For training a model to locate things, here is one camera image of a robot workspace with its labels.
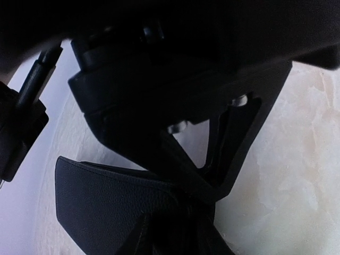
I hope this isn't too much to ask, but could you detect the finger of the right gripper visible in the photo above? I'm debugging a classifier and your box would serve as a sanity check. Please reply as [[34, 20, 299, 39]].
[[158, 130, 220, 202]]

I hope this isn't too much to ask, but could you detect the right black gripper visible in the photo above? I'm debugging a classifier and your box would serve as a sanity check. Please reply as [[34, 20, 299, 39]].
[[1, 1, 339, 141]]

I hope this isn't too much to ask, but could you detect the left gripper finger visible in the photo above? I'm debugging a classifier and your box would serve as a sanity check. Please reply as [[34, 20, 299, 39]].
[[207, 61, 292, 202]]

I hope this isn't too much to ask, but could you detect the black zippered tool case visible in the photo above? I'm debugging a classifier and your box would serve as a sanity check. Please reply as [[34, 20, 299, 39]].
[[55, 157, 232, 254]]

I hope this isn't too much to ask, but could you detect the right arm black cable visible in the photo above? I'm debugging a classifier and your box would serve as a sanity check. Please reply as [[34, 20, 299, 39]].
[[15, 46, 64, 107]]

